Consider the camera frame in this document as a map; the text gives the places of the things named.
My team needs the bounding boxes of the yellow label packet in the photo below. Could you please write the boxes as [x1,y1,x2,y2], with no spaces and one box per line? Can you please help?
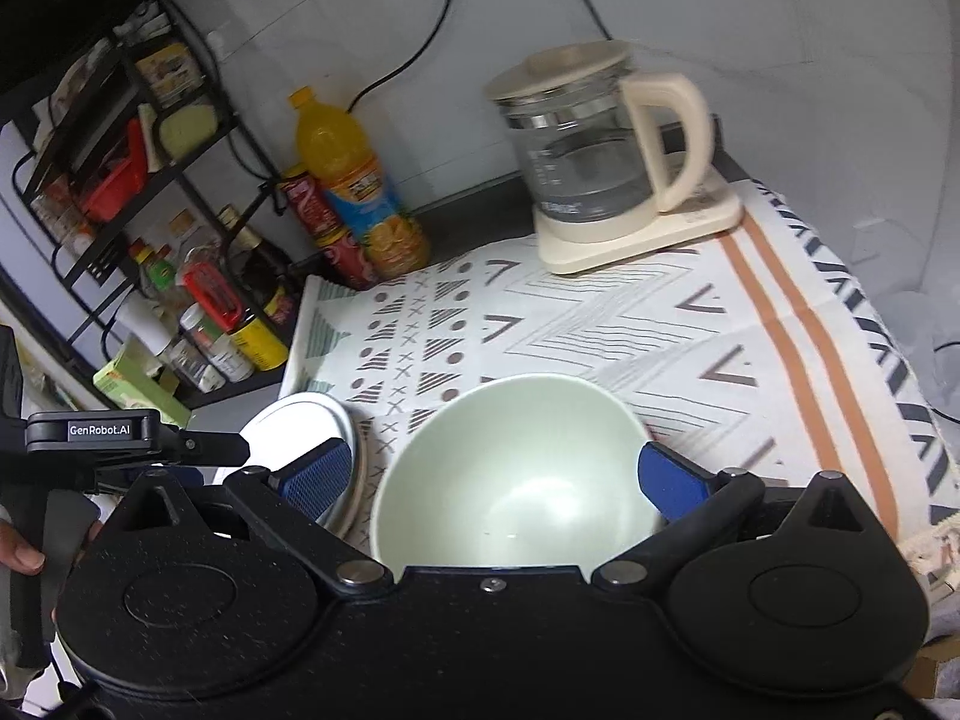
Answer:
[137,41,205,107]

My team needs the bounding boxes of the orange juice bottle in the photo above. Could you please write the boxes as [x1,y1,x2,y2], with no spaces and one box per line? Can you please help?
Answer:
[290,86,431,280]

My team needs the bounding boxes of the patterned table cloth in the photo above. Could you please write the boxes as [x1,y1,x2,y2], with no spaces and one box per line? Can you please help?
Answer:
[281,178,960,595]

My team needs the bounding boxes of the translucent plastic sheet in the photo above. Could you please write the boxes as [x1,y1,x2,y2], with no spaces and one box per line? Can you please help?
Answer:
[889,270,960,436]

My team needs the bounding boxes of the glass kettle with cream handle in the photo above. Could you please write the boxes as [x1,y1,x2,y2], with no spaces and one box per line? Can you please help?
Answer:
[482,40,715,224]

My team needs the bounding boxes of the cream kettle base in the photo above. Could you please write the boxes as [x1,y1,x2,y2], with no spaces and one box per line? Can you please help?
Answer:
[532,152,749,276]

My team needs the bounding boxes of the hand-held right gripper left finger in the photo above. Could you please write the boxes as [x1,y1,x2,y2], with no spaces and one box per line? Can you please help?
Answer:
[105,436,396,595]

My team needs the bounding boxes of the green carton box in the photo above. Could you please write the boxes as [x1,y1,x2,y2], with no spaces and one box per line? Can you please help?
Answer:
[92,336,194,430]

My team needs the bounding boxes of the yellow sponge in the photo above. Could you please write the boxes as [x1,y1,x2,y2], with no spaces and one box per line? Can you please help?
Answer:
[156,103,220,161]

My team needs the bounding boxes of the white spice jar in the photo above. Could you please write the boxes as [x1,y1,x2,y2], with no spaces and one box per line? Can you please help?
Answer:
[178,305,254,385]

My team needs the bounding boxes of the red plastic tool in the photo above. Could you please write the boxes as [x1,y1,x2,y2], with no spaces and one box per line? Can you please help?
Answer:
[79,118,152,224]

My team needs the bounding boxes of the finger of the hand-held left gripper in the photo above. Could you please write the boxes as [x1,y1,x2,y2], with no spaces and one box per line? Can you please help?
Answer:
[176,426,253,468]

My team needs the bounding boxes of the dark sauce bottle yellow label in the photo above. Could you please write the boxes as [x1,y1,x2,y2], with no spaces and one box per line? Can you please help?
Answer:
[219,205,292,325]

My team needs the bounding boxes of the person's left hand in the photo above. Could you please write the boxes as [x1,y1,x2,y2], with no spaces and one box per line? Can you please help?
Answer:
[0,517,47,578]

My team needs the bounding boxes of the pale green bowl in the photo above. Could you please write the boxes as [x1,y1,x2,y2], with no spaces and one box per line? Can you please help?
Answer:
[370,373,666,571]

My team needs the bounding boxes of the black metal rack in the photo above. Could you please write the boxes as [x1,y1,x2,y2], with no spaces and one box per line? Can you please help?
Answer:
[11,0,320,412]

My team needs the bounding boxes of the white plate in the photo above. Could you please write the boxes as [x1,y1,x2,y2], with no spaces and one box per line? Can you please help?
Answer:
[214,391,370,539]

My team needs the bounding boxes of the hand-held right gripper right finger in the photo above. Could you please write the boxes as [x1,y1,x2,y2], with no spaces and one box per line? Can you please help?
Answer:
[591,441,887,595]

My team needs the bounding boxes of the red drink can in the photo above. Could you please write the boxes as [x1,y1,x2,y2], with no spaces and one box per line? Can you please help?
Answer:
[279,163,340,245]

